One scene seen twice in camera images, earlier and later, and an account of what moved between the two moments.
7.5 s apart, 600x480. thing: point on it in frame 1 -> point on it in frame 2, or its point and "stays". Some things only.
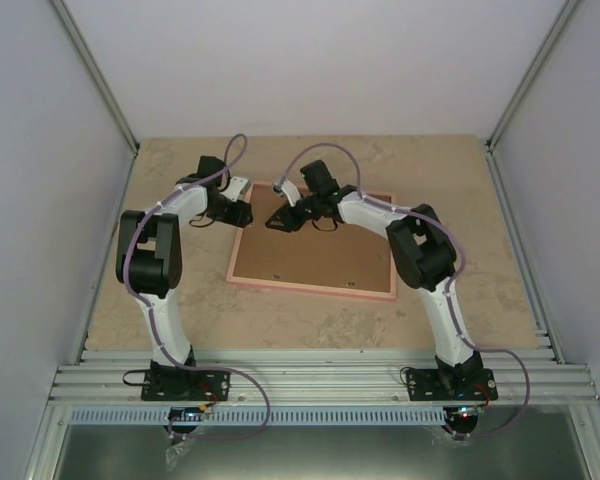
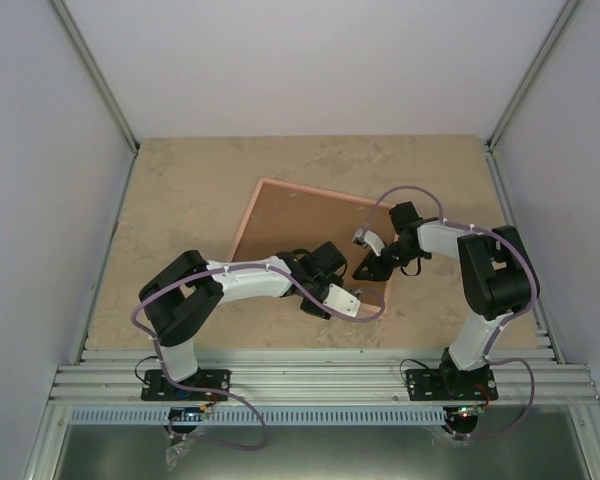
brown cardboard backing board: [346, 257] stays
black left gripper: [238, 218] -> [310, 309]
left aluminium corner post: [102, 79] stays
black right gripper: [287, 215] -> [382, 273]
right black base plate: [451, 384] stays
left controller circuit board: [188, 414] stays
